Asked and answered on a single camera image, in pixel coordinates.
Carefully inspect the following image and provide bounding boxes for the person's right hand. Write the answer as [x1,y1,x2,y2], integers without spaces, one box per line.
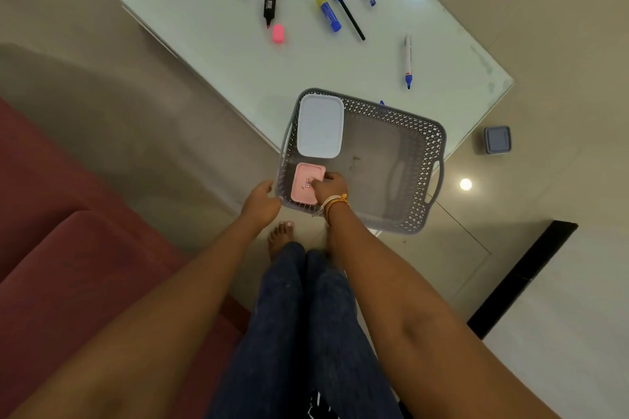
[310,171,349,211]

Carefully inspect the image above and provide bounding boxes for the person's left hand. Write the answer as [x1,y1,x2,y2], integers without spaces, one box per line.
[239,179,282,228]

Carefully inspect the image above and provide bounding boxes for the small pink box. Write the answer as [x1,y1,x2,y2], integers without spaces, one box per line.
[290,162,327,204]

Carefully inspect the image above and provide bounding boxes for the grey perforated plastic basket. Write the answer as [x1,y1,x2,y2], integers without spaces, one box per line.
[273,87,447,236]

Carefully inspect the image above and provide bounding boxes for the white lidded container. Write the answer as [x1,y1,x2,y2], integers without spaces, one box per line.
[296,93,345,159]

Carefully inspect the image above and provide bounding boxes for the black pen clear blue cap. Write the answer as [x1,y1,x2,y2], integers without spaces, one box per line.
[328,0,366,41]

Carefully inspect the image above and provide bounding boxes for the blue glue stick yellow cap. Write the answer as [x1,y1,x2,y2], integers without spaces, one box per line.
[314,0,343,33]

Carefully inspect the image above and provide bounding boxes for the grey-blue lidded square container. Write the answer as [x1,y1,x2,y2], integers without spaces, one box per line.
[483,126,512,155]

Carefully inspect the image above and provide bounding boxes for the person's right forearm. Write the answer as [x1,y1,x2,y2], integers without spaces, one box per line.
[324,202,561,419]

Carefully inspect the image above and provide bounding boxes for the person's left forearm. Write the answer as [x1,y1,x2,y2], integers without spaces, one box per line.
[9,217,276,419]

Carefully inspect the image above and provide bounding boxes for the person's left foot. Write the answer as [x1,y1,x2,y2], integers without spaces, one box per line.
[267,221,295,260]

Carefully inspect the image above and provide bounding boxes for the white glass-top coffee table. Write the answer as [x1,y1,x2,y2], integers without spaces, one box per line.
[58,0,515,238]

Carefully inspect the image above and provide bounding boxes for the dark blue jeans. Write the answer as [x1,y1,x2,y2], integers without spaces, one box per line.
[206,242,404,419]

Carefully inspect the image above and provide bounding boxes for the black white patterned shirt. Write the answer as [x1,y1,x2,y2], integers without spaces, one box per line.
[307,389,340,419]

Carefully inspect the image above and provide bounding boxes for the red fabric sofa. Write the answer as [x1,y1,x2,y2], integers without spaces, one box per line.
[0,97,252,419]

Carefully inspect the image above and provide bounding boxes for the black skirting board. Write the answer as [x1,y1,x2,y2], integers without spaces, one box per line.
[467,221,579,340]

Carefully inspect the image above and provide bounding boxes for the white orange thread bracelets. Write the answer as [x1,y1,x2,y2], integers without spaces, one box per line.
[312,193,350,226]

